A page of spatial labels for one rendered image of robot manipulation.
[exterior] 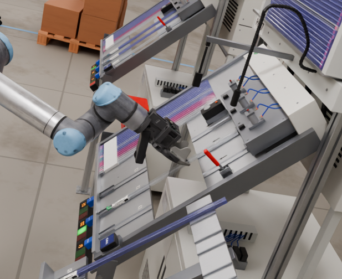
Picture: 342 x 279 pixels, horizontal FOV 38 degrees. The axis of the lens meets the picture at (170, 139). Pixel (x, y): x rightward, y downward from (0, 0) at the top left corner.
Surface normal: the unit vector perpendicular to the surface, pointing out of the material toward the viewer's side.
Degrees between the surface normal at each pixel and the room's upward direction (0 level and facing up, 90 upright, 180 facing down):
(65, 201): 0
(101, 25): 90
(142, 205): 47
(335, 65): 90
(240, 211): 0
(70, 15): 90
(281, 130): 90
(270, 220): 0
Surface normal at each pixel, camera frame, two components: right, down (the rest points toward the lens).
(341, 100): 0.11, 0.47
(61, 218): 0.25, -0.87
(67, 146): -0.29, 0.36
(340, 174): -0.96, -0.17
